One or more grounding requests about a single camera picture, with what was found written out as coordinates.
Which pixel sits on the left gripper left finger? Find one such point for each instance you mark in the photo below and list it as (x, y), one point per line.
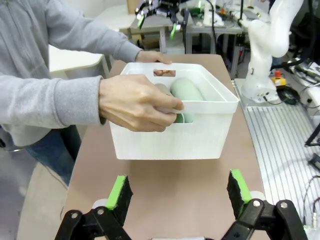
(117, 200)

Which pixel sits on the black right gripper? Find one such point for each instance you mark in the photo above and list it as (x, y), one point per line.
(165, 6)

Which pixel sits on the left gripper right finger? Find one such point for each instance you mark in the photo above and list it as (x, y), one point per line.
(240, 197)

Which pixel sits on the brown plastic cup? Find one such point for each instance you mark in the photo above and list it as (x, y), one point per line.
(163, 88)

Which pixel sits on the green plastic cup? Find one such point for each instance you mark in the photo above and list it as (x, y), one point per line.
(187, 90)
(188, 118)

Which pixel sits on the white plastic basket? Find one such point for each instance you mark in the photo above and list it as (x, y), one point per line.
(162, 140)

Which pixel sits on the person's left forearm grey sleeve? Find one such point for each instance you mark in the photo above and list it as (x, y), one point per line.
(100, 42)

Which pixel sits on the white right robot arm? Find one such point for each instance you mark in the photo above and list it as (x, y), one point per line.
(262, 50)

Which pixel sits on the person's right forearm grey sleeve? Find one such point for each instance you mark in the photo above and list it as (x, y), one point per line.
(62, 102)

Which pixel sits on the person's left hand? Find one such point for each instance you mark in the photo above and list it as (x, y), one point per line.
(155, 57)

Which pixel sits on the person's right hand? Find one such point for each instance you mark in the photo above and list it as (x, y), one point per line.
(135, 102)

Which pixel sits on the cardboard panel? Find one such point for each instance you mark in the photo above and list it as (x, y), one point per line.
(132, 6)

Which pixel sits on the white side table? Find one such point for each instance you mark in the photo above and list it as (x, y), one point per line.
(75, 61)

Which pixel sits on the yellow emergency stop button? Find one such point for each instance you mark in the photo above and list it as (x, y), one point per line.
(278, 80)

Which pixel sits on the person in grey hoodie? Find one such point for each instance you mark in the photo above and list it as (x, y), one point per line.
(20, 37)

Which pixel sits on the aluminium frame workbench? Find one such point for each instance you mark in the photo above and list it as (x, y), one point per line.
(212, 28)

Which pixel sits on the aluminium slotted base plate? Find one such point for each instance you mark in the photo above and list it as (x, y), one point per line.
(275, 137)

